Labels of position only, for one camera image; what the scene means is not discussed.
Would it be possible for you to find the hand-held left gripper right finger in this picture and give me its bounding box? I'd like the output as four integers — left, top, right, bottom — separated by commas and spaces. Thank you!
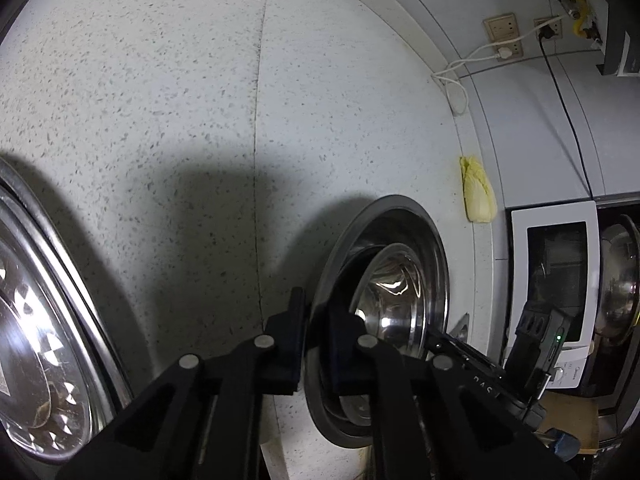
327, 305, 581, 480

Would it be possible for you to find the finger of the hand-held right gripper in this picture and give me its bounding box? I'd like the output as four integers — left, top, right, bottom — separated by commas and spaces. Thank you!
425, 327, 506, 381

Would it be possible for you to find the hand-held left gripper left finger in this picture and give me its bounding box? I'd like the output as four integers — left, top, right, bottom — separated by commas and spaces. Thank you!
55, 287, 308, 480

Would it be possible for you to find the large steel bowl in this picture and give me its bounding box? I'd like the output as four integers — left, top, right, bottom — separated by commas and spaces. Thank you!
304, 194, 451, 448

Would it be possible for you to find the large steel basin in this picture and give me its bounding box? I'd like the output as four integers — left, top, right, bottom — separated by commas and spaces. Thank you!
0, 157, 133, 466

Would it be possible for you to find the cardboard sheet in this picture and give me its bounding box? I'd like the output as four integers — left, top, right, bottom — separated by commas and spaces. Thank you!
532, 392, 601, 453

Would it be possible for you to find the blue object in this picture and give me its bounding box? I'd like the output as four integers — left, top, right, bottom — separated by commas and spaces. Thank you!
545, 427, 581, 461

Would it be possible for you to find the white microwave oven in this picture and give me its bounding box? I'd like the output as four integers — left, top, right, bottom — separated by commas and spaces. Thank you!
502, 201, 601, 391

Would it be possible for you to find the yellow napa cabbage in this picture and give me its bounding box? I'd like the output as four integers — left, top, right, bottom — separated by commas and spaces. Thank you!
460, 155, 497, 224

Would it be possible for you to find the white power cable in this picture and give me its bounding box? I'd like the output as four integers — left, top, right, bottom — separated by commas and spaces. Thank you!
431, 16, 563, 117

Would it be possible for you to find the beige wall socket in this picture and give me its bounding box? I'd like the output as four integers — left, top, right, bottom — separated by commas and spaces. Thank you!
495, 40, 524, 62
482, 12, 521, 43
534, 16, 563, 41

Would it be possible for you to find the black power cable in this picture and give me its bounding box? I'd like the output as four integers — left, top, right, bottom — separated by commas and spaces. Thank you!
537, 25, 598, 201

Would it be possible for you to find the wall-mounted water heater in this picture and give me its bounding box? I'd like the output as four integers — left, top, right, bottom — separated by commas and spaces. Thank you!
582, 0, 640, 78

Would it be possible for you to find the yellow gas hose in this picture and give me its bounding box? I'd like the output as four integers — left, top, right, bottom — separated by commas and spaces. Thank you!
549, 0, 602, 45

